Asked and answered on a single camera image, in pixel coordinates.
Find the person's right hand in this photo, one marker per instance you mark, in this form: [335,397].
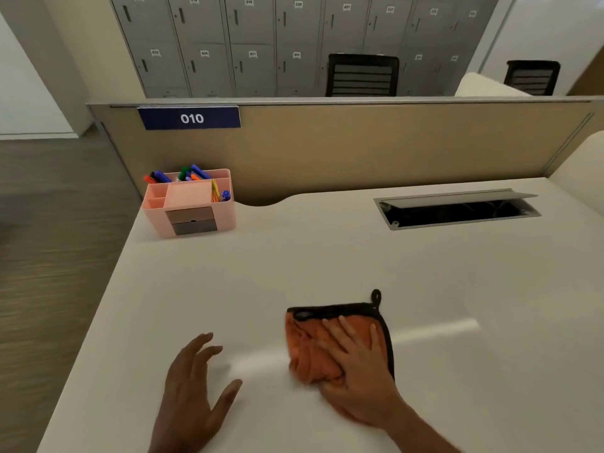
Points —
[368,391]

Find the person's left hand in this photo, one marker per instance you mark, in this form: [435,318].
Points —
[184,410]

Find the orange microfibre cloth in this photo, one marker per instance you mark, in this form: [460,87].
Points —
[306,353]

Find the pink desk organizer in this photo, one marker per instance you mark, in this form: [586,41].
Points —
[189,195]

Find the person's right forearm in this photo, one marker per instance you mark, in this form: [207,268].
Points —
[420,434]

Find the blue capped pen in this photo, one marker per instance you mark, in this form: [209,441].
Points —
[226,195]

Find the yellow green highlighter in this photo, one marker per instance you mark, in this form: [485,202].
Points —
[215,191]

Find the bunch of coloured markers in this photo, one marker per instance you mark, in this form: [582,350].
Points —
[163,176]

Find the beige desk partition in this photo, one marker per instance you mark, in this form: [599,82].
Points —
[377,146]

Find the blue number sign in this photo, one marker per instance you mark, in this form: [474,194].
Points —
[189,118]

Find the white adjoining desk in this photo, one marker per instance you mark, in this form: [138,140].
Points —
[580,169]

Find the black office chair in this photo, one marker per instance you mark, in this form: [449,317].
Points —
[531,77]
[361,75]

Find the white neighbouring desk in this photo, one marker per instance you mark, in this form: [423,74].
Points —
[486,87]

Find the white storage cabinet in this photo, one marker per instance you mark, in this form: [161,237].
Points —
[28,89]

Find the grey locker cabinet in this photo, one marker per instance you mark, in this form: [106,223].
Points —
[245,32]

